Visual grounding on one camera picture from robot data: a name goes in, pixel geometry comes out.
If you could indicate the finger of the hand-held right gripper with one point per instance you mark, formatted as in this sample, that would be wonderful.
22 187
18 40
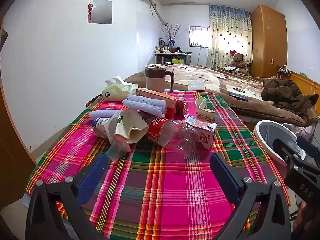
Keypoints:
285 150
308 146

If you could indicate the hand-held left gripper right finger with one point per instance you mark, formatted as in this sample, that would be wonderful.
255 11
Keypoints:
225 175

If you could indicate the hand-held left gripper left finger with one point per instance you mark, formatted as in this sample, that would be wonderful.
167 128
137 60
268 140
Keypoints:
92 175

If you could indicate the white trash bin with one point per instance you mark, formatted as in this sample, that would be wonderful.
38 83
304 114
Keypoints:
270 132

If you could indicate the clear plastic cup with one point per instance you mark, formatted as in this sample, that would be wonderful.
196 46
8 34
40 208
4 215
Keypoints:
116 150

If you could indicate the pink drink carton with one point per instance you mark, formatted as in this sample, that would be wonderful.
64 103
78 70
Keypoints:
201 131

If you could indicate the white labelled bottle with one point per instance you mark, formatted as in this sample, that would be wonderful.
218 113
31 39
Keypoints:
100 125

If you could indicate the crushed beige paper cup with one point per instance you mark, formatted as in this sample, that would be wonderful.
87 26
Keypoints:
131 127

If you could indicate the white foam net sleeve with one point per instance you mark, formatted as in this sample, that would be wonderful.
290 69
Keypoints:
143 108
147 101
105 114

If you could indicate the torn paper cup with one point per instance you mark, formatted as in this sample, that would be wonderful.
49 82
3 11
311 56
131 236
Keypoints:
205 112

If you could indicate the clear red-label plastic bottle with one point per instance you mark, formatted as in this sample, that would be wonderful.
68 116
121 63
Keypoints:
160 130

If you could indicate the red drink can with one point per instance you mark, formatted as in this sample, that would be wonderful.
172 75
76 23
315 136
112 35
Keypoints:
181 108

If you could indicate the long red cardboard box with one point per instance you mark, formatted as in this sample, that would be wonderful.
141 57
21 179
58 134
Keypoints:
155 95

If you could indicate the person's right hand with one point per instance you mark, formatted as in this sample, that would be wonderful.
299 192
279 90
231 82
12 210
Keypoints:
303 221

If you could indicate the brown coat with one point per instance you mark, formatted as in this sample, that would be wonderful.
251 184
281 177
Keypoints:
282 92

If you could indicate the wooden headboard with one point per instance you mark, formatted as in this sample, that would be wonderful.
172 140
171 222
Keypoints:
307 80

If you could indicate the plaid tablecloth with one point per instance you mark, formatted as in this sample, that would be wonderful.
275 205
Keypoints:
160 192

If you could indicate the dark phone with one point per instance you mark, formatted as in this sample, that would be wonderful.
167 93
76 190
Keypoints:
238 96

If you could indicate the yellow tissue pack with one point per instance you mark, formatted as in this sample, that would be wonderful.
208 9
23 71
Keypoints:
115 92

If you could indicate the wooden door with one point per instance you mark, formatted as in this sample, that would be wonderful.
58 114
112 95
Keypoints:
12 142

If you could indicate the brown bed blanket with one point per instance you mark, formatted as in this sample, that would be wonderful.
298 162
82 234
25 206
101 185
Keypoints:
225 80

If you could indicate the clear plastic packet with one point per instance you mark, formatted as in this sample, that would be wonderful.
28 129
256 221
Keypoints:
196 85

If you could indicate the teddy bear with red hat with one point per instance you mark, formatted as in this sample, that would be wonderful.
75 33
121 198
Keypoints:
237 60

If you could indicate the wooden wardrobe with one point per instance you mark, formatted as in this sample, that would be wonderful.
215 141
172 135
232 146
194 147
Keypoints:
268 42

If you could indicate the brown and beige mug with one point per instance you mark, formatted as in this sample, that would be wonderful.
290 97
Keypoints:
155 80

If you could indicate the patterned curtain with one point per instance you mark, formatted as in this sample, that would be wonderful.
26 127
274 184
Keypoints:
228 35

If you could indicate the cluttered shelf desk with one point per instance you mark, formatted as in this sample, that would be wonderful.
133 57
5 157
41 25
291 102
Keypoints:
172 57

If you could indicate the window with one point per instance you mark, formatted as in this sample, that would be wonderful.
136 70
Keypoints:
198 36

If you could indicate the vase with branches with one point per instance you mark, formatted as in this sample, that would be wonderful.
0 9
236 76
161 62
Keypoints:
171 37

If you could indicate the red knot ornament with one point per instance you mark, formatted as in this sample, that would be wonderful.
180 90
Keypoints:
90 8

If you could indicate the air conditioner pipe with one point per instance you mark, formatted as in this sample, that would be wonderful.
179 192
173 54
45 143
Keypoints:
157 13

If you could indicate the square wall panel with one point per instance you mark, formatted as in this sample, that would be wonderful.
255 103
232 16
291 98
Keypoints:
102 11

